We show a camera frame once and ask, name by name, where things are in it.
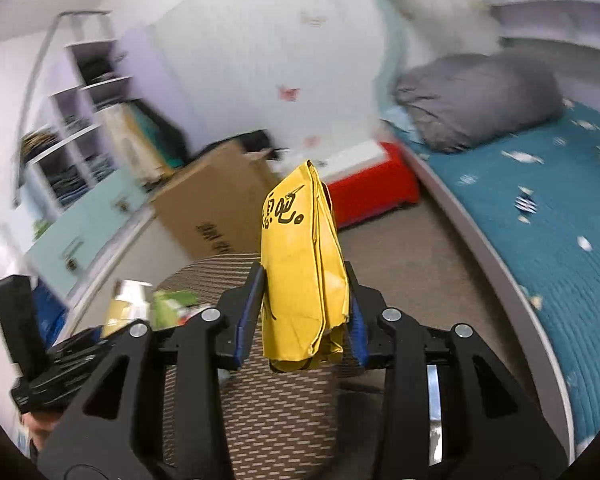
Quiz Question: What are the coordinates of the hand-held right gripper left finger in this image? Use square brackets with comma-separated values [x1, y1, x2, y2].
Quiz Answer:
[37, 261, 266, 480]

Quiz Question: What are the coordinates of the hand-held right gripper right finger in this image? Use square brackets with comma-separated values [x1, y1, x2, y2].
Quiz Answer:
[344, 260, 568, 480]

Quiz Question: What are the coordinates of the yellow paper bag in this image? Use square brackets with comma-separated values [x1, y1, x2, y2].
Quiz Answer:
[259, 160, 353, 373]

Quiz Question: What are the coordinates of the white and yellow box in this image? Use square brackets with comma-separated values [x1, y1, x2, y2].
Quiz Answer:
[101, 280, 154, 337]

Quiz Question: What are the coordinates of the person's left hand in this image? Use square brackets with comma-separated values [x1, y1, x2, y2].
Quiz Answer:
[19, 409, 63, 463]

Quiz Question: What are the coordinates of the blue bag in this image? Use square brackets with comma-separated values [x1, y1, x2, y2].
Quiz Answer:
[31, 284, 70, 347]

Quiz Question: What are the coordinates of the green packet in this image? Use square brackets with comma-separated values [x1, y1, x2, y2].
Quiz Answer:
[152, 289, 199, 329]

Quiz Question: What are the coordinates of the large cardboard box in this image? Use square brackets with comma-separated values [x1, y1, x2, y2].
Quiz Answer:
[150, 140, 282, 261]

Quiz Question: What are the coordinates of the brown dotted tablecloth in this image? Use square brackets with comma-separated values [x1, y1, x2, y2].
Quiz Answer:
[152, 252, 387, 480]

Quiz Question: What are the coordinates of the mint green drawer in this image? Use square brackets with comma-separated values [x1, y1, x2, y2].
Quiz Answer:
[77, 166, 151, 223]
[26, 207, 131, 297]

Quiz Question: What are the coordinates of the red bench with white top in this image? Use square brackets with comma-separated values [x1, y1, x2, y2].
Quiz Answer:
[320, 141, 421, 231]

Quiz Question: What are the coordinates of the black clothing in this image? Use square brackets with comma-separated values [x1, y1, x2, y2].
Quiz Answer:
[229, 130, 283, 162]

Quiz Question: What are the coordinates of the green hanging garment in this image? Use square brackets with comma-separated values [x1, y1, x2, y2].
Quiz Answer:
[131, 101, 187, 172]

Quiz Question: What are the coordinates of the beige hanging jacket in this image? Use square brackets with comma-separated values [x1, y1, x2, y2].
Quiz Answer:
[101, 104, 156, 177]

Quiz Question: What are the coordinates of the teal printed bedspread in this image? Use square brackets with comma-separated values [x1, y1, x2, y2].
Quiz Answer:
[380, 97, 600, 446]

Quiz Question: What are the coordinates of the grey duvet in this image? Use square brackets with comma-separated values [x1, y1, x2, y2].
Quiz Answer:
[392, 52, 565, 154]

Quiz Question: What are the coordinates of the white shelf unit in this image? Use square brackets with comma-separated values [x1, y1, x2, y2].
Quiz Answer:
[15, 10, 148, 213]

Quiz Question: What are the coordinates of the white fluffy pillow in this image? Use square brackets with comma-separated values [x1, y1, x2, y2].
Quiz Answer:
[399, 0, 502, 77]

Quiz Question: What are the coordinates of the white bed frame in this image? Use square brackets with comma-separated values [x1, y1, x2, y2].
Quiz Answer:
[387, 130, 577, 463]

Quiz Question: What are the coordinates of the curved metal rail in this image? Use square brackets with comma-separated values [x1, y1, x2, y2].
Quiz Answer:
[12, 10, 112, 207]

